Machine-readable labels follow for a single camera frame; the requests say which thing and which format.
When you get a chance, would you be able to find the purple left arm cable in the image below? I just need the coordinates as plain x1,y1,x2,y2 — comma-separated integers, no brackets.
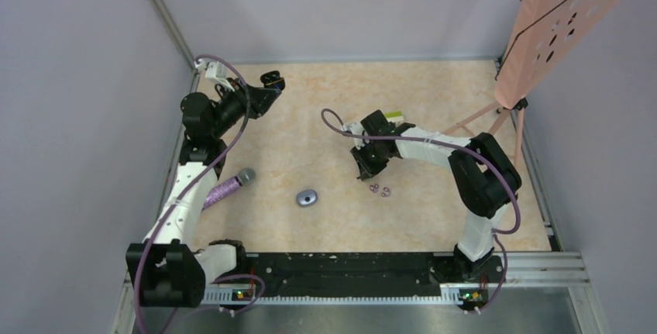
132,54,267,334

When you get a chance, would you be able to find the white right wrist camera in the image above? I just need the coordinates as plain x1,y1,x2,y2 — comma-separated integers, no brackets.
342,122,364,139

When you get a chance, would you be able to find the purple glitter microphone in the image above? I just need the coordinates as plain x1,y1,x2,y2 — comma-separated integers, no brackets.
202,167,256,210

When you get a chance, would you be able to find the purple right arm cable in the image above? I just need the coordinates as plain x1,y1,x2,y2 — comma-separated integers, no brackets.
320,108,522,315

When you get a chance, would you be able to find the pink music stand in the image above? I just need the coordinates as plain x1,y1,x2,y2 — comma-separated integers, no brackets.
444,0,620,164

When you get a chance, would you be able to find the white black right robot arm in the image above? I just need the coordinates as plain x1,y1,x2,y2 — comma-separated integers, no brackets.
342,110,522,281

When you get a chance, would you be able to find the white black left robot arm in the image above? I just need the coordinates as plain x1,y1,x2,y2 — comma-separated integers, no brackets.
126,71,285,308

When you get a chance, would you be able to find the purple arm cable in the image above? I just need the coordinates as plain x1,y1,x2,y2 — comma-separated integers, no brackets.
320,108,522,315
132,54,267,334

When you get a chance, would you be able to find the aluminium frame rail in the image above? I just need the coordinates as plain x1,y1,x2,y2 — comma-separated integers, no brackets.
118,252,591,307

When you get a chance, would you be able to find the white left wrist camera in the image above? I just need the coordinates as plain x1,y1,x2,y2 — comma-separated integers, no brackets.
194,59,235,92

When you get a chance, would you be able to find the glossy black charging case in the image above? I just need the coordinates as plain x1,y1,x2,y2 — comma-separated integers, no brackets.
260,71,286,91

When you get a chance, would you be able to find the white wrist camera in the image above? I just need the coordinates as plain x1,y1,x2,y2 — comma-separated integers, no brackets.
194,59,235,92
342,122,364,139

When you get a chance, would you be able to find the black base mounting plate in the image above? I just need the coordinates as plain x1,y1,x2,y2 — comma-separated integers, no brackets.
217,252,503,301

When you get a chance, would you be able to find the grey purple charging case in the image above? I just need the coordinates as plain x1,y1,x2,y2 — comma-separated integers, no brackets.
296,189,318,208

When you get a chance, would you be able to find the green white purple toy block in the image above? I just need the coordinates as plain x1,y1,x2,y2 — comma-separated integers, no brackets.
384,111,404,122

